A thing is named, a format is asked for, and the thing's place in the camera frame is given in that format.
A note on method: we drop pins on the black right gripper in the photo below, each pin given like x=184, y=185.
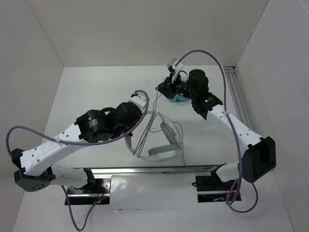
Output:
x=163, y=87

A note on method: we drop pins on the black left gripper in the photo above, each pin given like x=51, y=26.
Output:
x=133, y=124

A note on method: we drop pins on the grey white headphones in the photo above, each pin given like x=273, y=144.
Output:
x=161, y=141

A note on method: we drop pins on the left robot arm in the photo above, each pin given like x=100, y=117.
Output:
x=37, y=167

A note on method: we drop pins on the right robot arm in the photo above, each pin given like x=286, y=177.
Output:
x=258, y=154

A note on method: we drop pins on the teal white headphones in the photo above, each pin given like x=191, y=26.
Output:
x=183, y=76

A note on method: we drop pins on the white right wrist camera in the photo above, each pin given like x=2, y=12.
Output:
x=174, y=68

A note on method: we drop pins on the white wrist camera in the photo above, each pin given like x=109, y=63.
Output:
x=174, y=68
x=140, y=100

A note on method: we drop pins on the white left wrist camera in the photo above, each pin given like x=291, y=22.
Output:
x=140, y=100

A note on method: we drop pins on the aluminium side rail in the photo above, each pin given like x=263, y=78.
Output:
x=237, y=98

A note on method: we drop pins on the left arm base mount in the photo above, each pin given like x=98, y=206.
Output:
x=95, y=191

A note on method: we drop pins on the aluminium front rail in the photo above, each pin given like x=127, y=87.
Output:
x=124, y=171

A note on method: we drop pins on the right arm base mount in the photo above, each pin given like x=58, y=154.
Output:
x=210, y=189

